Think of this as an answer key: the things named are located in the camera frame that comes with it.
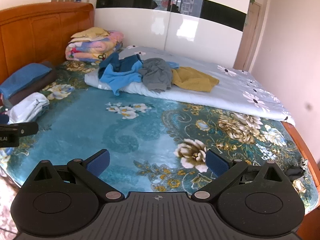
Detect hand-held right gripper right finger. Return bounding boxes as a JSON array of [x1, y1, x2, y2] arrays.
[[191, 149, 284, 202]]

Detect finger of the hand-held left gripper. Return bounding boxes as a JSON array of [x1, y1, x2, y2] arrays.
[[0, 121, 39, 137]]

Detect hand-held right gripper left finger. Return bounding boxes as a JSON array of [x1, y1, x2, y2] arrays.
[[32, 149, 125, 202]]

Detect grey sweatpants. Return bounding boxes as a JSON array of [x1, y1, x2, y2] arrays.
[[138, 58, 173, 92]]

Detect folded white cloth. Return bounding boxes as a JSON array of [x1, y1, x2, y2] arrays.
[[8, 92, 50, 124]]

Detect teal floral blanket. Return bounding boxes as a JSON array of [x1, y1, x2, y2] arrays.
[[0, 59, 315, 208]]

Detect folded blue cloth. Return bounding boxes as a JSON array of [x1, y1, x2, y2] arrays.
[[0, 63, 53, 100]]

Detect white daisy print duvet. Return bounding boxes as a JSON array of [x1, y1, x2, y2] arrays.
[[84, 45, 296, 127]]

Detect black cloth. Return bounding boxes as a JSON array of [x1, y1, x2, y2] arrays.
[[284, 165, 305, 182]]

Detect mustard yellow sweater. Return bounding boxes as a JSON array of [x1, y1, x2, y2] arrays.
[[171, 66, 220, 92]]

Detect blue two-tone sweater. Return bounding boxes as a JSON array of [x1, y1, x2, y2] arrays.
[[98, 52, 143, 96]]

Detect wooden headboard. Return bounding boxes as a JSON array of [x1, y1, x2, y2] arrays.
[[0, 1, 95, 85]]

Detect folded pastel floral quilt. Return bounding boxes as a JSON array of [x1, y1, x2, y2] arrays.
[[65, 30, 124, 61]]

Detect pale yellow folded cloth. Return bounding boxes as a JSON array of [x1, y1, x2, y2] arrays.
[[69, 27, 111, 43]]

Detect light wooden door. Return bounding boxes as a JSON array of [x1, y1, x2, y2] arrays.
[[240, 1, 263, 72]]

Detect white glossy wardrobe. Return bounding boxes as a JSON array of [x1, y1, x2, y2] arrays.
[[94, 0, 253, 68]]

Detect wooden bed frame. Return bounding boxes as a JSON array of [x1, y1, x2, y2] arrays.
[[282, 121, 320, 214]]

